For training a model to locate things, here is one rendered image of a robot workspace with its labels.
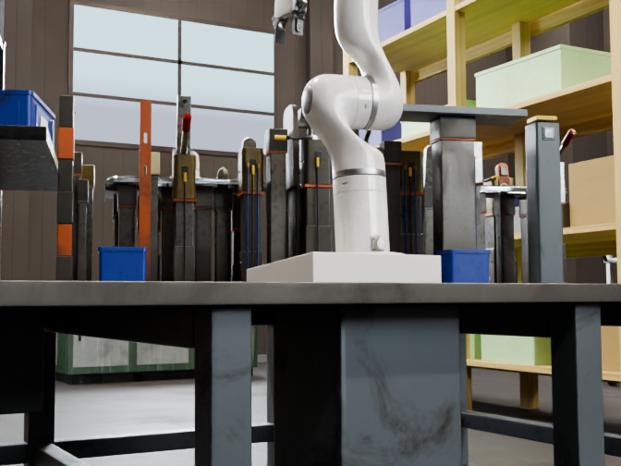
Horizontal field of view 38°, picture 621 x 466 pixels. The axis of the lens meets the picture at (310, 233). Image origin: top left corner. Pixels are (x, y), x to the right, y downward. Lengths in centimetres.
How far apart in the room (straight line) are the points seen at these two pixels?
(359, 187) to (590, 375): 65
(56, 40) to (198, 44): 150
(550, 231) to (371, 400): 86
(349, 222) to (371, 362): 32
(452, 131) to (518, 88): 281
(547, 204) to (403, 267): 70
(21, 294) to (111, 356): 625
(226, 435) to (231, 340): 16
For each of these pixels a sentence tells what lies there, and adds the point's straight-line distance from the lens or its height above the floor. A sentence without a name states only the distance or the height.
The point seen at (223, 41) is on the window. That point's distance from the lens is 1020.
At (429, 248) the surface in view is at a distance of 263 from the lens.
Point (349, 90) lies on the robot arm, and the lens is 204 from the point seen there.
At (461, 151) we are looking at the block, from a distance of 244.
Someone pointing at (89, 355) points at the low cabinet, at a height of 23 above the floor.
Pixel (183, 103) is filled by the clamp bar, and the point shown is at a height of 119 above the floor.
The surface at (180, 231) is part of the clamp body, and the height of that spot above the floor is 85.
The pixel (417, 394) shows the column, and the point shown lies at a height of 47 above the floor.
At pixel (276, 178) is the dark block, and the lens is 241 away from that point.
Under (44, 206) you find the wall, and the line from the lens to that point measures 929.
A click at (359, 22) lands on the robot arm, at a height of 128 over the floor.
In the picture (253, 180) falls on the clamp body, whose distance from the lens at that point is 242.
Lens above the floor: 67
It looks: 4 degrees up
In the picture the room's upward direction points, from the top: straight up
